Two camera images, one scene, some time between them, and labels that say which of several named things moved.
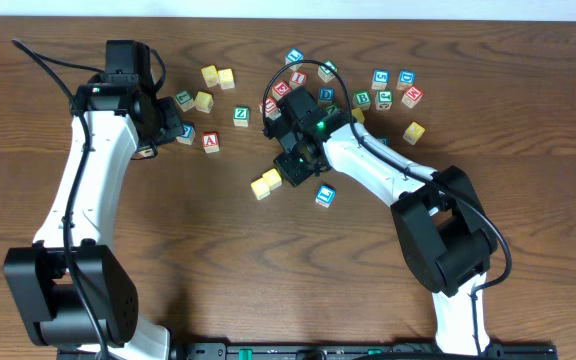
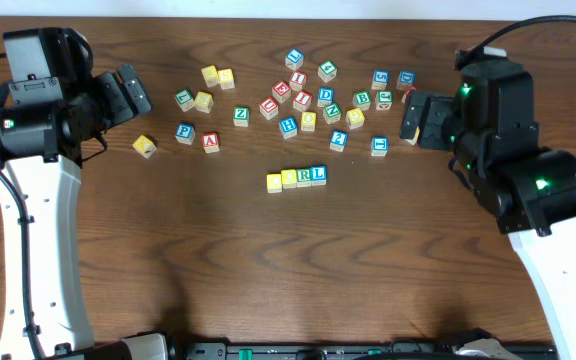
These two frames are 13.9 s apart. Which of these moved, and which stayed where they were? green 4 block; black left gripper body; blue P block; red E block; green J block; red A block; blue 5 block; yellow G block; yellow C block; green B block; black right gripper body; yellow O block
Moved: yellow O block; black left gripper body; yellow C block; black right gripper body
Stayed: green 4 block; blue 5 block; blue P block; green B block; green J block; red E block; red A block; yellow G block
